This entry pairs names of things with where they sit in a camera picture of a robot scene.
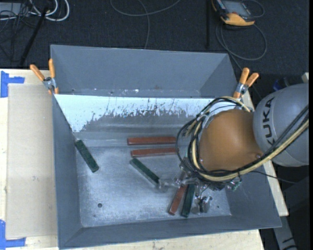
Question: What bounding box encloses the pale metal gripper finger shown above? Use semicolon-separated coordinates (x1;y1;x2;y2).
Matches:
156;184;179;193
158;178;185;186

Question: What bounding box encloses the red-brown flat block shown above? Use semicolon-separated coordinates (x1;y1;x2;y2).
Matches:
127;136;177;146
130;147;178;158
168;184;189;216

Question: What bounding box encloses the dark green flat block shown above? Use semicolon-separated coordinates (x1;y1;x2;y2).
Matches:
180;183;197;218
74;139;100;173
129;157;161;186

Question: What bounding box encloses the grey metal bin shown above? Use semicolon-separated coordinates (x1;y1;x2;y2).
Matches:
50;44;283;249

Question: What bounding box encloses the pale flat board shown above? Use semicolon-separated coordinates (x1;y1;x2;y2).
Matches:
5;83;58;240

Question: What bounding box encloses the black cylinder on white bracket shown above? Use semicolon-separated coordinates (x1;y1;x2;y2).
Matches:
191;191;214;215

